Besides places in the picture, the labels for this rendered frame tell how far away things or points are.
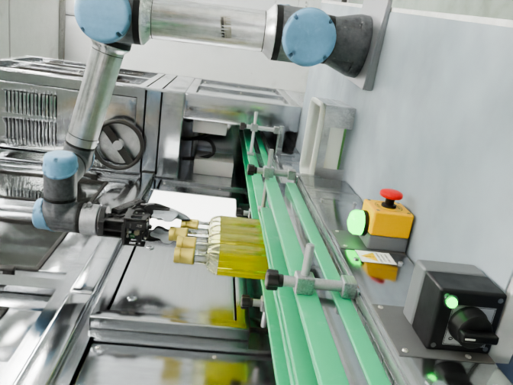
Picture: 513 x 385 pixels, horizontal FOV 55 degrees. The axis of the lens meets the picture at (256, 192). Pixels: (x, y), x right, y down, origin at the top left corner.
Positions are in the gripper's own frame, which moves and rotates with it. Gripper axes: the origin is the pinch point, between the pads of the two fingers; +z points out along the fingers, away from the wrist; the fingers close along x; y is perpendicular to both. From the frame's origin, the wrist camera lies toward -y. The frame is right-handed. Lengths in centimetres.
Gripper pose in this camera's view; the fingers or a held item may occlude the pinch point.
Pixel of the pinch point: (184, 224)
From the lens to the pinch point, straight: 126.0
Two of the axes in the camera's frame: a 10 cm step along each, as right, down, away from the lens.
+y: 0.6, 3.5, -9.3
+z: 9.9, 1.1, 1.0
